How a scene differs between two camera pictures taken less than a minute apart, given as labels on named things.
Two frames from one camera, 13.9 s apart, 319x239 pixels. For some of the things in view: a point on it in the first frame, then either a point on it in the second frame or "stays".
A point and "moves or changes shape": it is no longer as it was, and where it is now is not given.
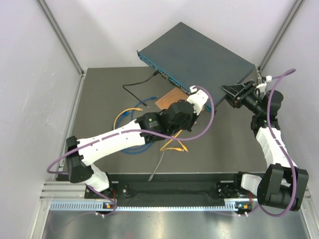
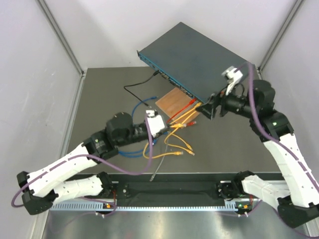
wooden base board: (173, 95) stays
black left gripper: (194, 117) → (156, 135)
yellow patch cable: (134, 108) → (165, 138)
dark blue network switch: (188, 59) stays
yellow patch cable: (184, 148) moves or changes shape
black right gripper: (234, 90) → (219, 98)
